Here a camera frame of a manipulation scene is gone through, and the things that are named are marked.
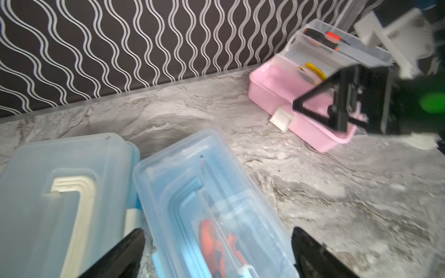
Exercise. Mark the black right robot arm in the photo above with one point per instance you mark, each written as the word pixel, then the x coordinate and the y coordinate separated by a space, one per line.
pixel 411 31

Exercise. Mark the light blue front toolbox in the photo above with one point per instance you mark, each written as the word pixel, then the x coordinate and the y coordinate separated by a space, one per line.
pixel 199 178

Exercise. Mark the pink toolbox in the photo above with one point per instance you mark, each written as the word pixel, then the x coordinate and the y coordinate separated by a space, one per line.
pixel 278 82

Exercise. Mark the turquoise back toolbox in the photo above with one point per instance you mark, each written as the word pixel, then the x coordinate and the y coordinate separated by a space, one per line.
pixel 65 203

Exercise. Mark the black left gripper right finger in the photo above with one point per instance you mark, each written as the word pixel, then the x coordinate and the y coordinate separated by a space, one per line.
pixel 313 260

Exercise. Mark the yellow handled pliers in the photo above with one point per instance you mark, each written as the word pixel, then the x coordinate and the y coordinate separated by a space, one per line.
pixel 313 70

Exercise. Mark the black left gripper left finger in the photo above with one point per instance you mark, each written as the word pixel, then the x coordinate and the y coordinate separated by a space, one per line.
pixel 122 261

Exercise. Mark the red small screwdriver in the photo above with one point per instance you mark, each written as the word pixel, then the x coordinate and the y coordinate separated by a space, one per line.
pixel 335 37

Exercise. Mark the black red screwdriver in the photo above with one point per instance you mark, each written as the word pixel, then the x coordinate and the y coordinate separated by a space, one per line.
pixel 321 38

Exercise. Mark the orange handled pliers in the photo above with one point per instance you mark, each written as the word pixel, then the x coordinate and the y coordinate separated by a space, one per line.
pixel 213 251

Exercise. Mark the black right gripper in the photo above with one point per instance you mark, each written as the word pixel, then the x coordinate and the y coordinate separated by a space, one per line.
pixel 379 101

